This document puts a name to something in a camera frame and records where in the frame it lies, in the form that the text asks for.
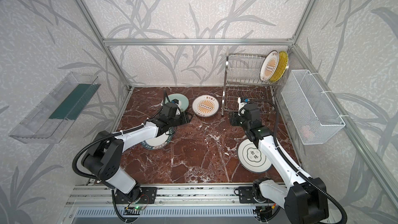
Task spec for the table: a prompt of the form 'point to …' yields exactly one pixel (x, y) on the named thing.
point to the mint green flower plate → (184, 100)
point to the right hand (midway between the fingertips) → (232, 108)
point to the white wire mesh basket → (315, 118)
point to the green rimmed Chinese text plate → (158, 142)
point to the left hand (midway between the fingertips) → (192, 112)
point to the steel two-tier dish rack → (242, 80)
